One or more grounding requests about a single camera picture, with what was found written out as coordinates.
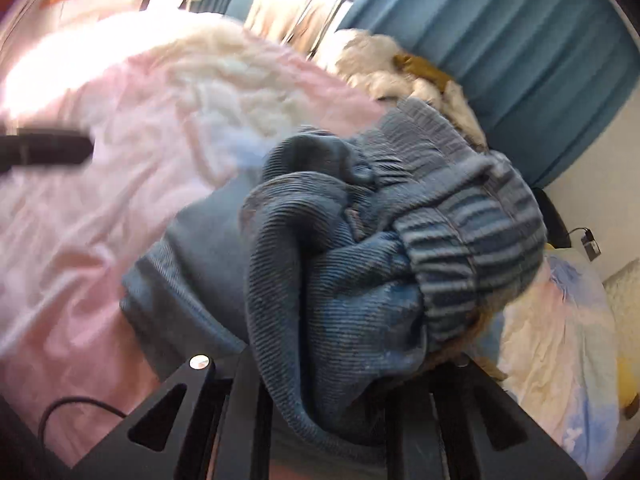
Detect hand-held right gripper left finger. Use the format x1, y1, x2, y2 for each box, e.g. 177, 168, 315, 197
70, 350, 274, 480

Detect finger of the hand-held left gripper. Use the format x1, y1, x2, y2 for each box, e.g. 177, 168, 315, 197
0, 129, 95, 176

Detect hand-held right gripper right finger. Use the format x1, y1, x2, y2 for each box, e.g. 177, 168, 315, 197
385, 355, 588, 480

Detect blue denim jeans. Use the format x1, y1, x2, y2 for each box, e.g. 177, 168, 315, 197
120, 97, 548, 466

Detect pink duvet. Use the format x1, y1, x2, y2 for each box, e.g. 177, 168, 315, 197
0, 10, 401, 466

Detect pastel tie-dye pillow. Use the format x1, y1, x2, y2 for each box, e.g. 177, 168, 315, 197
480, 250, 623, 478

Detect cream hanging garment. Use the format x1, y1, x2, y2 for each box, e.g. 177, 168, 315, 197
245, 0, 351, 56

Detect garment steamer stand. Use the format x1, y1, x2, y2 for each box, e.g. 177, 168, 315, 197
280, 0, 381, 61

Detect cream down jacket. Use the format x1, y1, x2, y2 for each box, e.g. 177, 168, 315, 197
335, 30, 488, 148

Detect mustard yellow cloth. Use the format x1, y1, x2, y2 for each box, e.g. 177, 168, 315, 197
392, 52, 456, 93

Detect black cable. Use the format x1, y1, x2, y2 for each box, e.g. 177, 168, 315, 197
39, 396, 128, 443

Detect wall socket with charger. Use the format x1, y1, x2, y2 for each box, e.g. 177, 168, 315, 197
567, 226, 603, 262

